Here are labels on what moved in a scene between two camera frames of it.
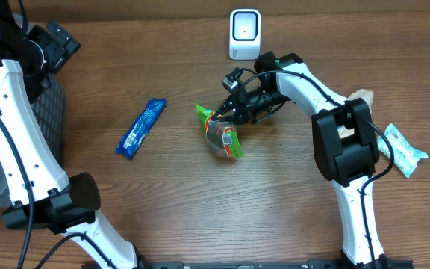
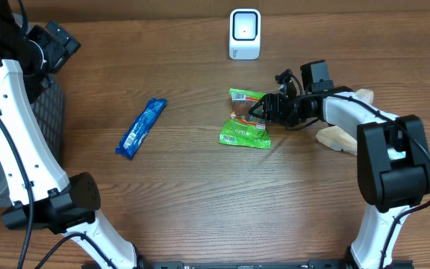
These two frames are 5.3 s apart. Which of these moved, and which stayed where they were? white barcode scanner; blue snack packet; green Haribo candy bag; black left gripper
Moved: green Haribo candy bag
Stayed: black left gripper; blue snack packet; white barcode scanner
